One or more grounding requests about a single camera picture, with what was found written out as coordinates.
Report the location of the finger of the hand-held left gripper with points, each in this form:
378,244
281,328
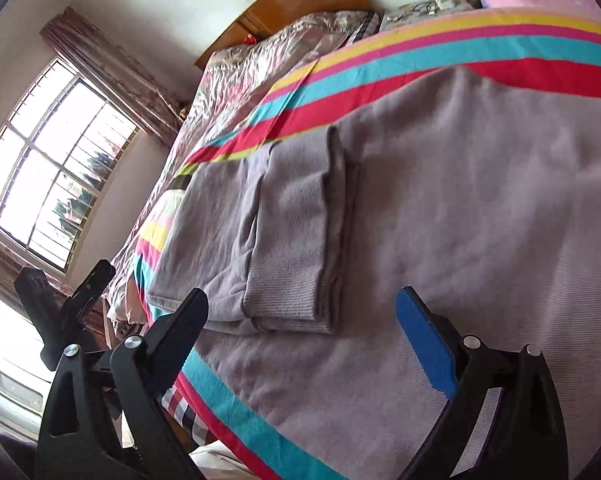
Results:
96,282

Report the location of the bedside table with floral cloth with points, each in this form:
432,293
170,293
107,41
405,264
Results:
405,16

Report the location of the white plastic object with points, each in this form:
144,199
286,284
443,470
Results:
10,400

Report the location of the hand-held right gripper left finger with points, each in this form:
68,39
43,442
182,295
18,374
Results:
186,325

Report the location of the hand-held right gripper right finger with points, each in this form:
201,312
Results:
425,341

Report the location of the striped colourful blanket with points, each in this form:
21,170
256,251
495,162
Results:
380,55

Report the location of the checked bed sheet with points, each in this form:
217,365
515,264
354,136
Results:
180,406

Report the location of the small red ornament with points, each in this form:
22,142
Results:
250,38

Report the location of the brown patterned curtain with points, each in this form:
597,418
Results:
115,70
0,260

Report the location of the pink floral quilt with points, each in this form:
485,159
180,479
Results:
240,75

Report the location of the barred window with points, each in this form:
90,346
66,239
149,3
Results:
55,170

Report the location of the grey purple pants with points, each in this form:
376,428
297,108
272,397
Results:
430,210

